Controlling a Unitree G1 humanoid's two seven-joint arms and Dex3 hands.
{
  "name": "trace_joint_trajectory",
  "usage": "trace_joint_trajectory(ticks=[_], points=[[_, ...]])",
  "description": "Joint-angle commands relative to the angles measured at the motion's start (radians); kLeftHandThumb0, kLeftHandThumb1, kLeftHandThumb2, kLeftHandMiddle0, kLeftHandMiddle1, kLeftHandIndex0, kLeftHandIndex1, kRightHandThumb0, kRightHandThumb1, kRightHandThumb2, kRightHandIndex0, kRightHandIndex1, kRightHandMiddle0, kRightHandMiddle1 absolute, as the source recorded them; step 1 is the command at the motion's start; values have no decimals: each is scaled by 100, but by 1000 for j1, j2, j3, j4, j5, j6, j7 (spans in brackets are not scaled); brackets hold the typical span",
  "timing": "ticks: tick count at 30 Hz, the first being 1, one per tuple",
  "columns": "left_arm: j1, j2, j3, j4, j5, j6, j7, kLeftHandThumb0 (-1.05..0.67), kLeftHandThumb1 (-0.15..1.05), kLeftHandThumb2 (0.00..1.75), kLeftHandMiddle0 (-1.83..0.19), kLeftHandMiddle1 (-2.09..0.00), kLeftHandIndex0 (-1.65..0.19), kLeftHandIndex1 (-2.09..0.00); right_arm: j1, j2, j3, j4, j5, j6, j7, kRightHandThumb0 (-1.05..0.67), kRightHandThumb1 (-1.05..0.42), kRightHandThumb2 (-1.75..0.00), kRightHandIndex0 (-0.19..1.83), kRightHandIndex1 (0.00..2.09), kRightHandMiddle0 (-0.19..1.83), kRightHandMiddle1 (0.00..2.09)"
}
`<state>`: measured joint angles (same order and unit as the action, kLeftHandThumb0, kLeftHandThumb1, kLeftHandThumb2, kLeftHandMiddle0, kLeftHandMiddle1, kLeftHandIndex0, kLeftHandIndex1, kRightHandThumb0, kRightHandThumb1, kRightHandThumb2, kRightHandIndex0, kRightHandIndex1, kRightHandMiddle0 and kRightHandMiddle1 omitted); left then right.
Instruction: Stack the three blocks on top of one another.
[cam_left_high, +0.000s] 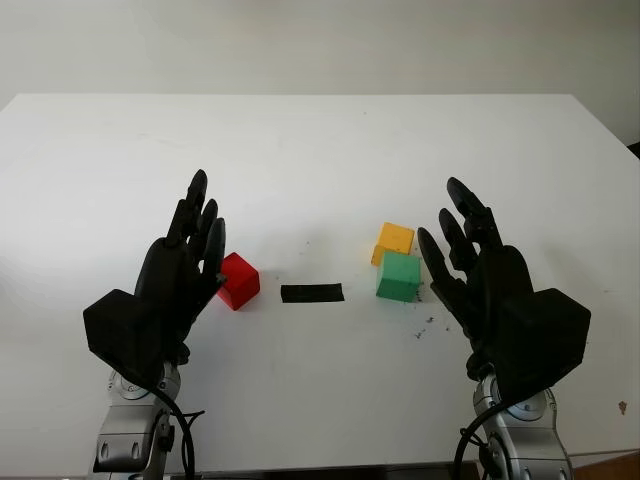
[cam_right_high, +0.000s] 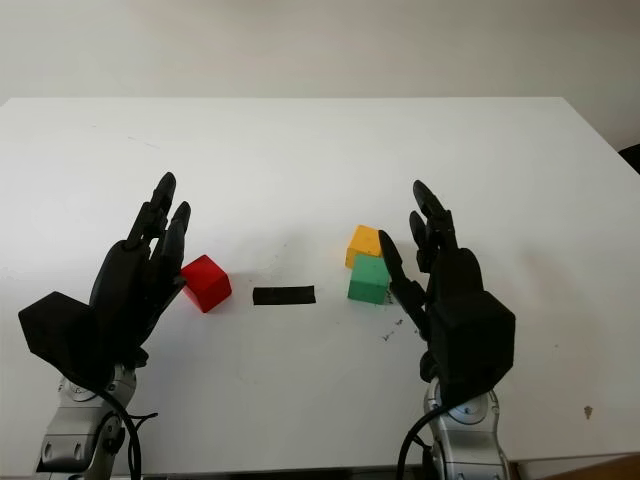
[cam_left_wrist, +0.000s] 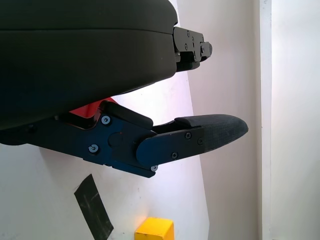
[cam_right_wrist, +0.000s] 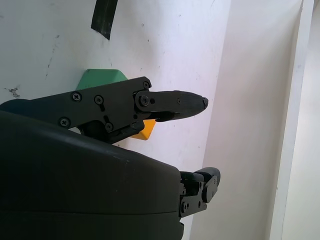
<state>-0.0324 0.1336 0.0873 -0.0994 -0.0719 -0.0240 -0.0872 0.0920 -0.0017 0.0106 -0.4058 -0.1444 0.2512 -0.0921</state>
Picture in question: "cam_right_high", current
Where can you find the dark object beside table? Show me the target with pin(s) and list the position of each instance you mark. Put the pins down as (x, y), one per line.
(632, 160)

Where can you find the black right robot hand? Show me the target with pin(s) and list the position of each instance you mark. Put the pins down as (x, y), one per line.
(457, 272)

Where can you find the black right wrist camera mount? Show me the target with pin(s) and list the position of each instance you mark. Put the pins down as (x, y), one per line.
(475, 345)

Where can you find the red wooden block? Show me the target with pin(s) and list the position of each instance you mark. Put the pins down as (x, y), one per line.
(205, 282)

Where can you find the green wooden block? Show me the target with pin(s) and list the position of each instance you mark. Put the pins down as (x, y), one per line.
(369, 280)

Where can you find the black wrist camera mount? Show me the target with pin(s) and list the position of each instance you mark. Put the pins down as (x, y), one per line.
(60, 330)
(475, 345)

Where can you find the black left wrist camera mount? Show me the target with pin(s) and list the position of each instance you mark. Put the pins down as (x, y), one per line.
(60, 330)

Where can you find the black tape strip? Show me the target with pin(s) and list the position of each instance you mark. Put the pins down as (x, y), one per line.
(284, 295)

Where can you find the yellow wooden block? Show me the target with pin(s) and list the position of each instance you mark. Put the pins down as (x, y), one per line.
(365, 242)

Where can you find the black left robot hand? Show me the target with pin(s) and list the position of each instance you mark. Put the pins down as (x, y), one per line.
(122, 280)

